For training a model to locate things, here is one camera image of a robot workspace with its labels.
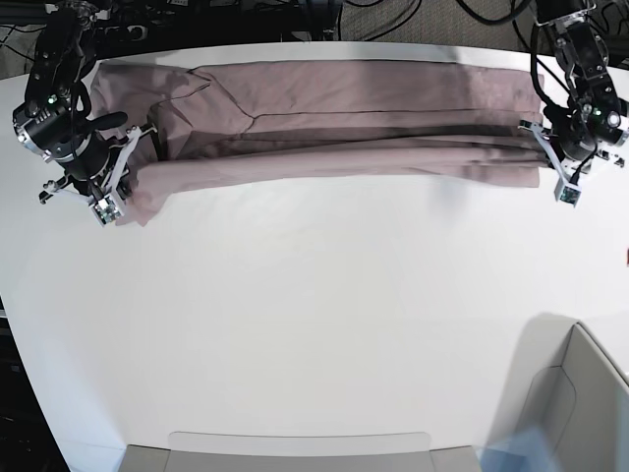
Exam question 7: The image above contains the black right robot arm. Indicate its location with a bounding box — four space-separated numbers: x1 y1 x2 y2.
13 1 156 204

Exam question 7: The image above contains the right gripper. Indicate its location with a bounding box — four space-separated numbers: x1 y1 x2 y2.
38 111 157 205

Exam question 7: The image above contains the blue cloth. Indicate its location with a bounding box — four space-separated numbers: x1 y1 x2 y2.
477 427 561 472

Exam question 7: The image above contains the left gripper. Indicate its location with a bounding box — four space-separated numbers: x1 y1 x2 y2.
543 105 627 184

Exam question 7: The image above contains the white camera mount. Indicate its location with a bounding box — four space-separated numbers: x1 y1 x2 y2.
518 120 582 207
38 124 157 226

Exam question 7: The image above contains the grey bin right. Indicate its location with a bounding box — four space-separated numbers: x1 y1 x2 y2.
514 324 628 471

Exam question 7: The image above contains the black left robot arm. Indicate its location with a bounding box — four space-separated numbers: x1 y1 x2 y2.
531 1 628 186

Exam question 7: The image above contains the mauve T-shirt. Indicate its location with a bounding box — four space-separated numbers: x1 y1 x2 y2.
90 60 544 224

